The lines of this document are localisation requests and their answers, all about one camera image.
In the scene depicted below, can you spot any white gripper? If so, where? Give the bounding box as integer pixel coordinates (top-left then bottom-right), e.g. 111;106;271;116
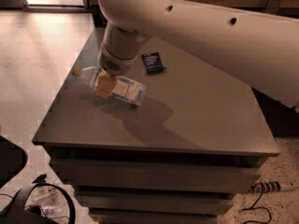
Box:
96;42;137;99

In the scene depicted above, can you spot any clear plastic water bottle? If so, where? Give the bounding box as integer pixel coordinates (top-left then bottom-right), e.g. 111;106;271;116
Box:
72;65;146;105

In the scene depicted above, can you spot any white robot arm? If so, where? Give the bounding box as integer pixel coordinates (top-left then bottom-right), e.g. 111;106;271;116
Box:
98;0;299;108

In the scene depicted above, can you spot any dark blue snack packet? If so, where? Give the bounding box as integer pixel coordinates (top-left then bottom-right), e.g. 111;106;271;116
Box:
141;52;165;75

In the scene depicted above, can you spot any grey drawer cabinet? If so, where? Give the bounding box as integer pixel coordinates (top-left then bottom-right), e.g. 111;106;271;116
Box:
34;38;278;224

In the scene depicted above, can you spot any white power strip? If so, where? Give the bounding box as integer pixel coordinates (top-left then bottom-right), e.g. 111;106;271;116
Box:
249;181;298;193

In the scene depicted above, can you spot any black curved ring part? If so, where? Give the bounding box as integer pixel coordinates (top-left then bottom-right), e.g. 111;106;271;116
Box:
0;175;76;224

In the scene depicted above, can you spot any right metal shelf bracket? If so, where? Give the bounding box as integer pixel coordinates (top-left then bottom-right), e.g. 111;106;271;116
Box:
264;0;283;14

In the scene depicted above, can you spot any black power cable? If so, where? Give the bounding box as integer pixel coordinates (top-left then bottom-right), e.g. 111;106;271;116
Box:
242;189;273;224

